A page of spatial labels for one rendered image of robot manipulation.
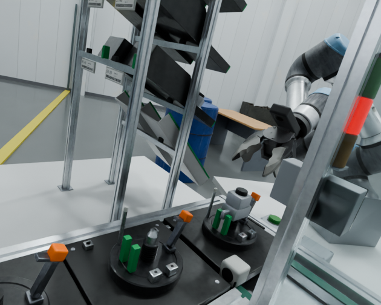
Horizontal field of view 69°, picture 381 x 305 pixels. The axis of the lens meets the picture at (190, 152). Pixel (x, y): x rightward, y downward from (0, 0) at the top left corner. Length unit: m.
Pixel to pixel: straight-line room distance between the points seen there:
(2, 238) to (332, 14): 9.75
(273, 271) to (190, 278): 0.17
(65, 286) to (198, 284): 0.23
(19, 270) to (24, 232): 0.28
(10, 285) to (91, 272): 0.12
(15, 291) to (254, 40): 8.37
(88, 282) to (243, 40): 8.14
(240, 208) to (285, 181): 0.23
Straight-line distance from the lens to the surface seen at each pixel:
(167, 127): 0.74
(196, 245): 0.66
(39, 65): 7.87
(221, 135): 5.50
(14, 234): 0.83
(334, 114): 0.41
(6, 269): 0.57
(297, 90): 1.08
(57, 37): 7.76
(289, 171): 0.47
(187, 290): 0.55
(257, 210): 1.18
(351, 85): 0.41
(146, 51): 0.62
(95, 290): 0.52
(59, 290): 0.53
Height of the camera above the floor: 1.35
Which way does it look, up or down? 17 degrees down
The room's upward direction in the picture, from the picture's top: 14 degrees clockwise
